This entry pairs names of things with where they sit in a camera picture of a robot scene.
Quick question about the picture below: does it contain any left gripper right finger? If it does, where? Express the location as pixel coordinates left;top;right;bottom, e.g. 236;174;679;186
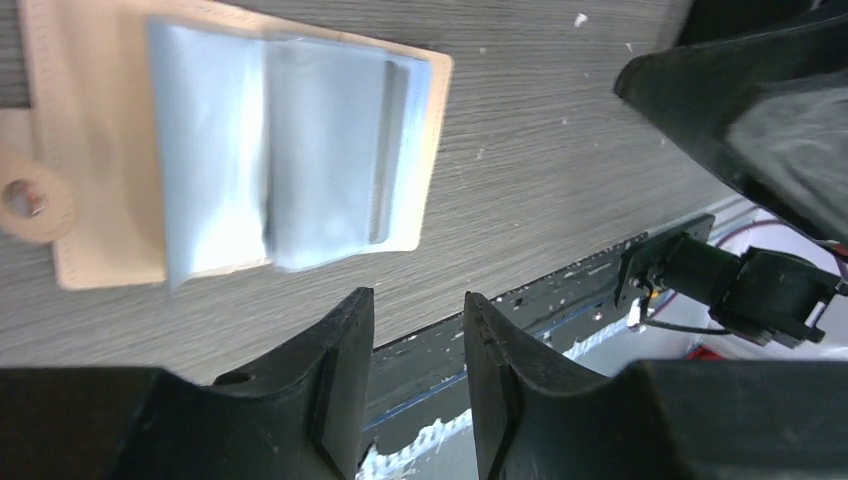
463;292;847;479

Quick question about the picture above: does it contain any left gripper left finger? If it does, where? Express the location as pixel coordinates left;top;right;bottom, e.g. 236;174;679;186
1;287;375;479

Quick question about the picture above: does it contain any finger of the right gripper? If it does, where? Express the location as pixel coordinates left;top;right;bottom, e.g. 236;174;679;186
614;1;847;242

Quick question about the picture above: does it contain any beige leather card holder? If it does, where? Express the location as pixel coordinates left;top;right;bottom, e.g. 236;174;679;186
1;1;454;290

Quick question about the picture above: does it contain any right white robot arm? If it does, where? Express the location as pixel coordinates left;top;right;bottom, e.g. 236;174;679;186
614;1;847;348

